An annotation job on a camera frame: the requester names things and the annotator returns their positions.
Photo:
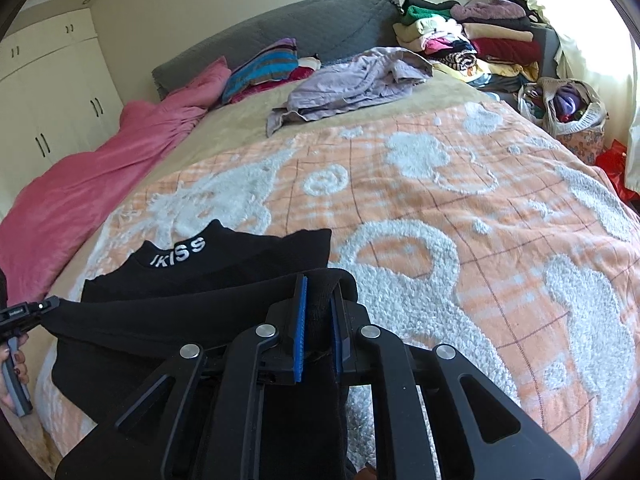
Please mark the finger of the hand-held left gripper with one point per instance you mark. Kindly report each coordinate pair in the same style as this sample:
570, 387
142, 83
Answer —
46, 304

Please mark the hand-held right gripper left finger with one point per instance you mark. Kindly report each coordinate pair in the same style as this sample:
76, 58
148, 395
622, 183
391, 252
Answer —
300, 330

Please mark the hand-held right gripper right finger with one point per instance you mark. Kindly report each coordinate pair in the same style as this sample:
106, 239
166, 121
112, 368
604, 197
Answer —
336, 340

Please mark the black sweater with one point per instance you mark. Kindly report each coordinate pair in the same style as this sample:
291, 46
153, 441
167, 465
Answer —
200, 300

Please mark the pile of folded clothes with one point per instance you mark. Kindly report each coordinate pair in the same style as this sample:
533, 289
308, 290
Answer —
470, 40

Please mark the bag of clothes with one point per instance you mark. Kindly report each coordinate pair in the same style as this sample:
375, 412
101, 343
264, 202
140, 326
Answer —
565, 102

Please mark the person's left hand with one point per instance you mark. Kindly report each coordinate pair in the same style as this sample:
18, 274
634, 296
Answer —
7, 390

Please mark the orange white patterned blanket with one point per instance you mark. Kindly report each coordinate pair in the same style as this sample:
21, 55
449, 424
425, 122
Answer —
425, 260

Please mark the pink duvet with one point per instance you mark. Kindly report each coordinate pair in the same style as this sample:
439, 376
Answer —
85, 175

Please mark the white wardrobe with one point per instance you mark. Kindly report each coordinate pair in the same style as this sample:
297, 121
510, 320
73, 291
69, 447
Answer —
50, 95

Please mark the beige bed sheet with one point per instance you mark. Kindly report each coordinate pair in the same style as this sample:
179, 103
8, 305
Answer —
215, 122

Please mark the crumpled lilac garment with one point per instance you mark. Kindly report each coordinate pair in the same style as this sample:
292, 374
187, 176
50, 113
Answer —
350, 82

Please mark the striped pillow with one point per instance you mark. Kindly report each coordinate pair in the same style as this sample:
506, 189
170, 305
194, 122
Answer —
262, 67

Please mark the grey padded headboard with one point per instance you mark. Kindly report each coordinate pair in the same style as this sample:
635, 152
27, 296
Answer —
300, 35

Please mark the red bag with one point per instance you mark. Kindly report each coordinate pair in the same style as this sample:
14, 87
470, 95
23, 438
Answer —
615, 162

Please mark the grey chair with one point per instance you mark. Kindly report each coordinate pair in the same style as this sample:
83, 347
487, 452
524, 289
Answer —
545, 52

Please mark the cream curtain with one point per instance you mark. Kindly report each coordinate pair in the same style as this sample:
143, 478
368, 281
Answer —
585, 20

